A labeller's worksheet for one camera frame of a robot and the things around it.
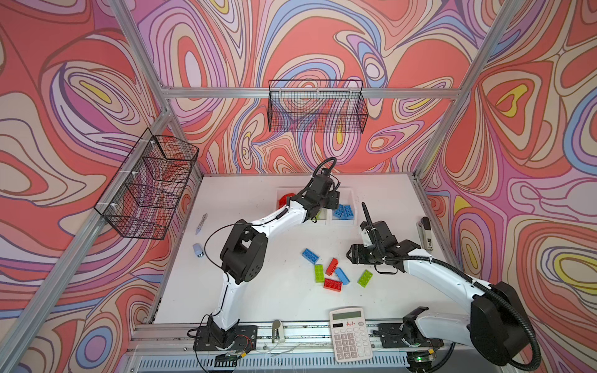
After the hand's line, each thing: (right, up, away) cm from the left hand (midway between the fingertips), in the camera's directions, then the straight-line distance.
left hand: (336, 192), depth 92 cm
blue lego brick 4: (+2, -32, -8) cm, 33 cm away
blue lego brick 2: (+3, -9, +10) cm, 14 cm away
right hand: (+7, -25, -6) cm, 27 cm away
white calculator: (+1, -46, -19) cm, 50 cm away
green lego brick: (+10, -33, -5) cm, 34 cm away
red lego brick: (-2, -28, -5) cm, 28 cm away
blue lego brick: (+7, -9, +7) cm, 13 cm away
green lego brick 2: (-7, -31, -6) cm, 32 cm away
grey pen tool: (-59, -14, +9) cm, 61 cm away
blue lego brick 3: (-10, -25, -1) cm, 27 cm away
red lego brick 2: (-2, -34, -7) cm, 35 cm away
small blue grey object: (-54, -23, -3) cm, 59 cm away
